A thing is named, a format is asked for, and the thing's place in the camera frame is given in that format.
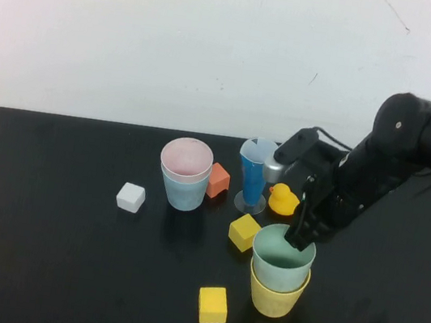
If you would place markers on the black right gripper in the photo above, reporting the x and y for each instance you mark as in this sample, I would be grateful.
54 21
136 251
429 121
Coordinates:
340 202

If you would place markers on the green plastic cup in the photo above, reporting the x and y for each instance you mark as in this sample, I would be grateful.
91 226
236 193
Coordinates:
276 271

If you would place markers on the yellow plastic cup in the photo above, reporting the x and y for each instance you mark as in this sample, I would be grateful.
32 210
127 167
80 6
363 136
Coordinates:
275 302

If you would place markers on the pink plastic cup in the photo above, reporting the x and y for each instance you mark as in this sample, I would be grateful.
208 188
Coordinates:
185 157

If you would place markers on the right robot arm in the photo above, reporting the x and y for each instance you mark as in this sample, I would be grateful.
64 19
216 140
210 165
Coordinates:
409 126

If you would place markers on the yellow rubber duck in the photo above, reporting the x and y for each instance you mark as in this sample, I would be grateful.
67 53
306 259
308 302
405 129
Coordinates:
282 201

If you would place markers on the yellow cube block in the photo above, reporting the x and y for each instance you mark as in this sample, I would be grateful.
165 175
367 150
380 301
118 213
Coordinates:
212 305
243 231

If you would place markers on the blue paper cone cup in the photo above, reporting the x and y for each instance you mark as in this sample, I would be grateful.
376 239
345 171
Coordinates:
250 187

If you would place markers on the orange arch block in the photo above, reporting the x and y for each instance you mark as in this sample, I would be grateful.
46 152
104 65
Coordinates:
218 180

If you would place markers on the light blue plastic cup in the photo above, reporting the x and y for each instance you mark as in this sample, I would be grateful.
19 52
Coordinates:
183 195

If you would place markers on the white cube block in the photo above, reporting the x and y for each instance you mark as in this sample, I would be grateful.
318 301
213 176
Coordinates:
130 196

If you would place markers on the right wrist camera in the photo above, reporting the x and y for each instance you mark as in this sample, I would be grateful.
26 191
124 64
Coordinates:
286 156

